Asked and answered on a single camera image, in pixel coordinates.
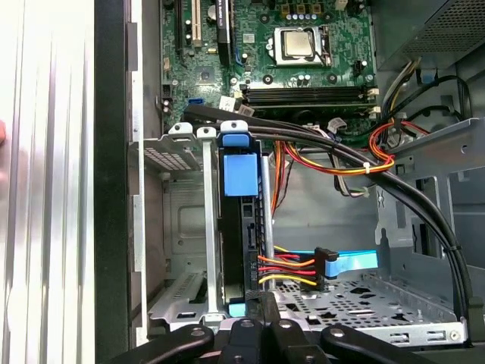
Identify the orange yellow wire bundle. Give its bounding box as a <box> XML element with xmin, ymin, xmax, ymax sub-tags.
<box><xmin>271</xmin><ymin>121</ymin><xmax>397</xmax><ymax>214</ymax></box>

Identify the silver optical drive cage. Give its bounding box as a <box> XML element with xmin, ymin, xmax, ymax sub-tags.
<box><xmin>386</xmin><ymin>117</ymin><xmax>485</xmax><ymax>183</ymax></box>

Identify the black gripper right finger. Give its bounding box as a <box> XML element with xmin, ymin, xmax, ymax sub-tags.
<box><xmin>266</xmin><ymin>293</ymin><xmax>431</xmax><ymax>364</ymax></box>

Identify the red yellow power wire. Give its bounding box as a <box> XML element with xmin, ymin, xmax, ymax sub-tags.
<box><xmin>257</xmin><ymin>245</ymin><xmax>339</xmax><ymax>293</ymax></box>

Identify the white expansion slot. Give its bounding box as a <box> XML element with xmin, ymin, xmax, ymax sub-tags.
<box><xmin>191</xmin><ymin>0</ymin><xmax>202</xmax><ymax>49</ymax></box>

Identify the black RAM stick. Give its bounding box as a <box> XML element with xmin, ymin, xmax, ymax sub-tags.
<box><xmin>242</xmin><ymin>85</ymin><xmax>380</xmax><ymax>101</ymax></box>
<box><xmin>246</xmin><ymin>102</ymin><xmax>381</xmax><ymax>119</ymax></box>

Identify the thick black cable bundle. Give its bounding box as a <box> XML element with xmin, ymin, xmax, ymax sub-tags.
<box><xmin>183</xmin><ymin>102</ymin><xmax>474</xmax><ymax>342</ymax></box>

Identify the silver disk bay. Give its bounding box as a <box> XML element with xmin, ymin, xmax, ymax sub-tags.
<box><xmin>128</xmin><ymin>120</ymin><xmax>276</xmax><ymax>331</ymax></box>

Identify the metal socket cover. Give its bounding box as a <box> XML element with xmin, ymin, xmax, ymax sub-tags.
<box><xmin>272</xmin><ymin>25</ymin><xmax>331</xmax><ymax>67</ymax></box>

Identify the grey power supply unit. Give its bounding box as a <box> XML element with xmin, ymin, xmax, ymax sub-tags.
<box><xmin>371</xmin><ymin>0</ymin><xmax>485</xmax><ymax>72</ymax></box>

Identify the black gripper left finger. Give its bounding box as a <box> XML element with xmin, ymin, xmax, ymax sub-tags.
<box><xmin>104</xmin><ymin>290</ymin><xmax>268</xmax><ymax>364</ymax></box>

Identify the black open PC case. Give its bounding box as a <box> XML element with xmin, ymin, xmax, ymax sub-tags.
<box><xmin>94</xmin><ymin>0</ymin><xmax>485</xmax><ymax>364</ymax></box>

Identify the black expansion slot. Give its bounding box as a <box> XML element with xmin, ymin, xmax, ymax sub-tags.
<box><xmin>174</xmin><ymin>0</ymin><xmax>184</xmax><ymax>58</ymax></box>

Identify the silver CPU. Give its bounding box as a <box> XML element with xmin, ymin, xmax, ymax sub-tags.
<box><xmin>283</xmin><ymin>30</ymin><xmax>316</xmax><ymax>58</ymax></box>

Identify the blue flat data wire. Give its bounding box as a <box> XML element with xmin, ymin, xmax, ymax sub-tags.
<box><xmin>324</xmin><ymin>249</ymin><xmax>380</xmax><ymax>281</ymax></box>

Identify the hard disk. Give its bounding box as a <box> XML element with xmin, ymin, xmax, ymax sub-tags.
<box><xmin>218</xmin><ymin>130</ymin><xmax>263</xmax><ymax>318</ymax></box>

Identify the black graphics card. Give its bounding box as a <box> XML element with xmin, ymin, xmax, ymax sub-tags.
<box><xmin>214</xmin><ymin>0</ymin><xmax>233</xmax><ymax>66</ymax></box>

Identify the green motherboard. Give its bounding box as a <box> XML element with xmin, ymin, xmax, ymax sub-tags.
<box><xmin>161</xmin><ymin>0</ymin><xmax>379</xmax><ymax>147</ymax></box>

